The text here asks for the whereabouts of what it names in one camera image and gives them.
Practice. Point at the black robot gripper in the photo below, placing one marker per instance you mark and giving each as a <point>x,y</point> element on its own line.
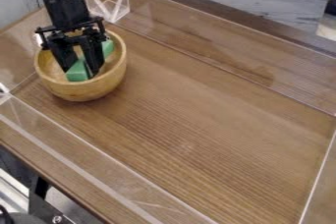
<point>90,43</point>

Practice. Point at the clear acrylic triangular bracket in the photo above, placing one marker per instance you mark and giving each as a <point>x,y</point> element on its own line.
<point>110,10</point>

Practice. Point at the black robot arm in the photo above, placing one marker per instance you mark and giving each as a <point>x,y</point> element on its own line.
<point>65,14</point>

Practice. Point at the brown wooden bowl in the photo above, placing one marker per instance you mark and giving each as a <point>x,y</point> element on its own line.
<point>89,89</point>

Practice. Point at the clear acrylic tray wall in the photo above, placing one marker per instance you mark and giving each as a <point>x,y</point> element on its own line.
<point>217,134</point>

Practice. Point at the black table leg bracket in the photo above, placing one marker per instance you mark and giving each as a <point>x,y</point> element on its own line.
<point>40,208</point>

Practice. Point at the green rectangular block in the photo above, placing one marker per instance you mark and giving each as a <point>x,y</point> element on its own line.
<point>78,72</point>

